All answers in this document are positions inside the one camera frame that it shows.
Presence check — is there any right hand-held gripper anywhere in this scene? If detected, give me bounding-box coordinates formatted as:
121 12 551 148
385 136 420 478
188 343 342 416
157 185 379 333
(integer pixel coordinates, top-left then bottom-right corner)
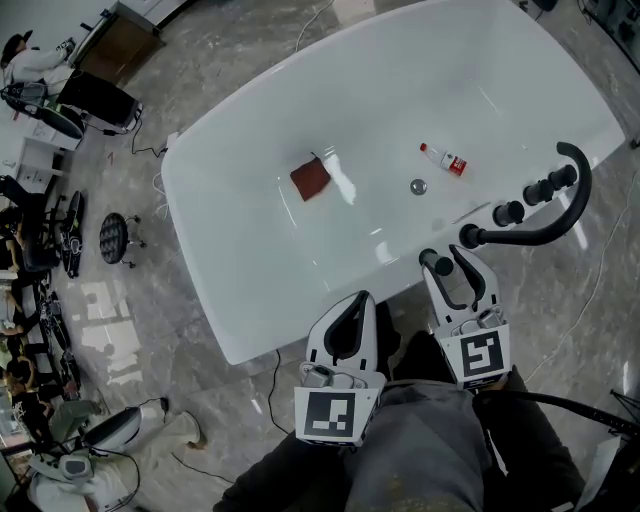
422 243 513 393

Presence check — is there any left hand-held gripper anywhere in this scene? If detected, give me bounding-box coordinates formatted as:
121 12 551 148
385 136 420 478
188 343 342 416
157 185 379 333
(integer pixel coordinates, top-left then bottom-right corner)
293 291 388 448

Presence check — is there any person's left forearm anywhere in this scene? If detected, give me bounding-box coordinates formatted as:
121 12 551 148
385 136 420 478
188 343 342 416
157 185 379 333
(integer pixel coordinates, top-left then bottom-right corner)
214 429 361 512

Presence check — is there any person's right forearm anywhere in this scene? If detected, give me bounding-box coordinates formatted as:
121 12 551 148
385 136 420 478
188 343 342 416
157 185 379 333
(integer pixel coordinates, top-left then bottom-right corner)
474 367 587 512

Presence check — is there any white bathtub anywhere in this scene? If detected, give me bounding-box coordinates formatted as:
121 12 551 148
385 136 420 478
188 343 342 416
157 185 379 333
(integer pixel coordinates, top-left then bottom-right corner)
160 0 629 366

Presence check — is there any person's left leg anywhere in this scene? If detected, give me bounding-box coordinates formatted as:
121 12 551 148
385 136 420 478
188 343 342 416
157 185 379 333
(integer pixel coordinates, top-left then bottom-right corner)
373 302 402 384

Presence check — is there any person's leg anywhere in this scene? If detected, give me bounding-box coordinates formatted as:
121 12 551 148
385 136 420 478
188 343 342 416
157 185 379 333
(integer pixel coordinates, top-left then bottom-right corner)
373 302 402 384
392 330 457 387

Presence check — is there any black curved faucet spout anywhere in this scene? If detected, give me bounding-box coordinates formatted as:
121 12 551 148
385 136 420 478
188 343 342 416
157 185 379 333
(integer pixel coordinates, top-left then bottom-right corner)
458 141 594 250

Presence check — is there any person's right leg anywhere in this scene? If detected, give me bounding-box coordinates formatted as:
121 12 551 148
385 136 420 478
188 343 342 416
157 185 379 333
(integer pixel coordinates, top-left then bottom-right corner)
392 330 457 387

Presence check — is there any black tub knob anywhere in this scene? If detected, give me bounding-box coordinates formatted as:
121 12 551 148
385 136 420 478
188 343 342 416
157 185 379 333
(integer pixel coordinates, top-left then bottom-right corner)
548 164 578 190
492 199 525 227
522 178 555 206

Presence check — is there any person's grey top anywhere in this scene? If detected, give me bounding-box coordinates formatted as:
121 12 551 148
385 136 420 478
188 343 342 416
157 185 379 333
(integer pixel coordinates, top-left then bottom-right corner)
344 382 494 512

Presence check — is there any clear red-label plastic bottle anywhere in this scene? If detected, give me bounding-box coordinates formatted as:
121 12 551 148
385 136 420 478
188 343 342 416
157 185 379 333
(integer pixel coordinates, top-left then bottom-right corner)
419 142 469 177

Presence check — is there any red cloth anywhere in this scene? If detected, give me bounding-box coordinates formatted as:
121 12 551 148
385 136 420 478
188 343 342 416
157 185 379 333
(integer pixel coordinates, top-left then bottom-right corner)
289 152 332 203

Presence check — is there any white paper tag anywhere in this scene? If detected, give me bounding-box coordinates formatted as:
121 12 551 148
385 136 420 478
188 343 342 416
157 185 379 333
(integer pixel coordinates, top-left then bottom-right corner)
579 434 624 512

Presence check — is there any black round stool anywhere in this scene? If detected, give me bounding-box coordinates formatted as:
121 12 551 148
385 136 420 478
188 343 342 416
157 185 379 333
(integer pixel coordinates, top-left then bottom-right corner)
98 211 148 270

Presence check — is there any black patterned harness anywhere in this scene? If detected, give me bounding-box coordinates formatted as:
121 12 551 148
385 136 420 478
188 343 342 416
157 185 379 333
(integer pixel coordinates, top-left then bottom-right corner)
37 292 84 401
59 189 85 279

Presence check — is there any black office chair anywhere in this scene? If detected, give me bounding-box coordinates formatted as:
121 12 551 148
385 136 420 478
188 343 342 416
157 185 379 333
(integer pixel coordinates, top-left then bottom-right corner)
0 174 69 274

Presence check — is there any black case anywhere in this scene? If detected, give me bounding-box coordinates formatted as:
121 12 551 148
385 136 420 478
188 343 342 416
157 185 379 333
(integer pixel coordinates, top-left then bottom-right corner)
55 70 144 134

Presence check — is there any white shelf unit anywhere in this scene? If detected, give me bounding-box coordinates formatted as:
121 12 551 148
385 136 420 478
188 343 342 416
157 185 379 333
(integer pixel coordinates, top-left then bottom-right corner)
13 133 84 195

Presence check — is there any black mesh chair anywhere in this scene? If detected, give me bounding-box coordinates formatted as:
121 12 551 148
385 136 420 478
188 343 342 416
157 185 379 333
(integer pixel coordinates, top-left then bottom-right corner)
42 102 86 141

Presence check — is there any dark brown cabinet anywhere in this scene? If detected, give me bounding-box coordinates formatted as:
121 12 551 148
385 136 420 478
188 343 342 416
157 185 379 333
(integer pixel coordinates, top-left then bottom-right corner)
79 14 166 84

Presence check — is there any long white cable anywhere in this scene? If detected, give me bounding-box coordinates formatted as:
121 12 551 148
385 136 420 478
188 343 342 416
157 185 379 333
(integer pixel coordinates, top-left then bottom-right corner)
524 184 640 381

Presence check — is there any black sleeved cable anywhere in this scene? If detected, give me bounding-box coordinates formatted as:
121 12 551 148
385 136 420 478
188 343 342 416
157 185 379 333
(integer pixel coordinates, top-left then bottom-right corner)
504 389 640 436

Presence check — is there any white cable bundle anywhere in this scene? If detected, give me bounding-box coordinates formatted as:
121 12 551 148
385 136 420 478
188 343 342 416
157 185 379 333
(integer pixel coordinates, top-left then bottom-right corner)
152 169 176 221

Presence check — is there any black power cable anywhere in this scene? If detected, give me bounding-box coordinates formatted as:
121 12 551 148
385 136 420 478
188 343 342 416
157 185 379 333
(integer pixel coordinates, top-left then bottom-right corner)
102 112 171 159

